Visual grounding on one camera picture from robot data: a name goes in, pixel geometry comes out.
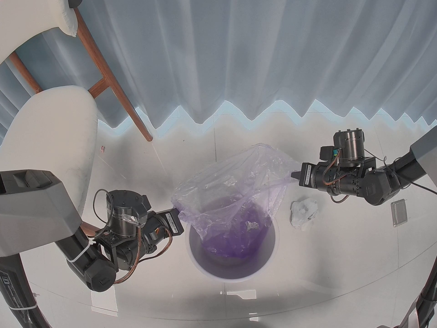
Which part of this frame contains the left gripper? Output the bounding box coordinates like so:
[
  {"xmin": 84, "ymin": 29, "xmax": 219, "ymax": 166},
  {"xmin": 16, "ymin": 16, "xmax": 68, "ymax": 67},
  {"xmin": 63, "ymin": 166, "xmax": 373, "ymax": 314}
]
[{"xmin": 142, "ymin": 208, "xmax": 186, "ymax": 254}]

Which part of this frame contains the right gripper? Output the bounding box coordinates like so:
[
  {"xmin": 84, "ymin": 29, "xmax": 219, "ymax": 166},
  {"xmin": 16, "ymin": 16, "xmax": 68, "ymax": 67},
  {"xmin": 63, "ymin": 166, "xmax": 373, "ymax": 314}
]
[{"xmin": 299, "ymin": 162, "xmax": 337, "ymax": 193}]

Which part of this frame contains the purple plastic bag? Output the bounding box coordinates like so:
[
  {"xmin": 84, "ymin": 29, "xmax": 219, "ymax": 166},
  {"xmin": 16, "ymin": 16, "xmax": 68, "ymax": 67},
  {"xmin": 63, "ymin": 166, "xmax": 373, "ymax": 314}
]
[{"xmin": 171, "ymin": 143, "xmax": 298, "ymax": 263}]

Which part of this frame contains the white trash bin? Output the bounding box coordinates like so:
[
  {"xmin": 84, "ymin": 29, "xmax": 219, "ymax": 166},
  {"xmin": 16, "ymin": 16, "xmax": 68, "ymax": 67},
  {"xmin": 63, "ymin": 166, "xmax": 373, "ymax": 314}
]
[{"xmin": 184, "ymin": 214, "xmax": 282, "ymax": 282}]

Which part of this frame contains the crumpled white paper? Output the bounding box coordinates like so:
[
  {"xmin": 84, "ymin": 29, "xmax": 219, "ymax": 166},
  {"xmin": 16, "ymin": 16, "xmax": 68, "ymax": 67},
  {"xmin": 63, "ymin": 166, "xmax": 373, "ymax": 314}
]
[{"xmin": 290, "ymin": 198, "xmax": 319, "ymax": 232}]

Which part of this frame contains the white cushioned wooden chair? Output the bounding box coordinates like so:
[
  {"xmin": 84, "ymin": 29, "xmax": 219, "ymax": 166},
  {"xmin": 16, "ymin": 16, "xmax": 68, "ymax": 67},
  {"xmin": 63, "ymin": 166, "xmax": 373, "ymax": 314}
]
[{"xmin": 0, "ymin": 0, "xmax": 153, "ymax": 240}]

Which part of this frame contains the pale blue curtain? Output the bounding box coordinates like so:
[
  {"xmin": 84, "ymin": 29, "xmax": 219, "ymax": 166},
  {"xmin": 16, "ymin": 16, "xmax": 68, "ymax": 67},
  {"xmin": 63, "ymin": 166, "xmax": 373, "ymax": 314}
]
[{"xmin": 0, "ymin": 0, "xmax": 437, "ymax": 139}]

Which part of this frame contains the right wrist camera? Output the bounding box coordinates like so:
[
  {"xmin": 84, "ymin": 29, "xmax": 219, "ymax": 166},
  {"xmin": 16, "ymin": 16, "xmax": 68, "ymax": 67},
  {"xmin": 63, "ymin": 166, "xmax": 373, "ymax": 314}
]
[{"xmin": 319, "ymin": 145, "xmax": 342, "ymax": 166}]

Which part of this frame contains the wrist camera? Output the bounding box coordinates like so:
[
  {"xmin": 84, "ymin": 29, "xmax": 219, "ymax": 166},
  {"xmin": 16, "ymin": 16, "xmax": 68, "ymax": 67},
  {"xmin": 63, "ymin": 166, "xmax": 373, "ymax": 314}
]
[
  {"xmin": 136, "ymin": 194, "xmax": 152, "ymax": 218},
  {"xmin": 319, "ymin": 145, "xmax": 342, "ymax": 166}
]

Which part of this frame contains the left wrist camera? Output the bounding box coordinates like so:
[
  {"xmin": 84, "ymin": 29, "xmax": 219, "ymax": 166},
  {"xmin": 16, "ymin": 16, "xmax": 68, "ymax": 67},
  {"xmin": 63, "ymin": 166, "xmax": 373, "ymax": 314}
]
[{"xmin": 136, "ymin": 194, "xmax": 152, "ymax": 218}]

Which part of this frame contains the black cable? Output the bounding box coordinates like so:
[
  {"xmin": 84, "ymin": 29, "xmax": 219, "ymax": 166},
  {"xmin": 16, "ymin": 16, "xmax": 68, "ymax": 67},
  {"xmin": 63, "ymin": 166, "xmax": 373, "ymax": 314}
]
[
  {"xmin": 94, "ymin": 188, "xmax": 115, "ymax": 225},
  {"xmin": 406, "ymin": 181, "xmax": 437, "ymax": 195}
]

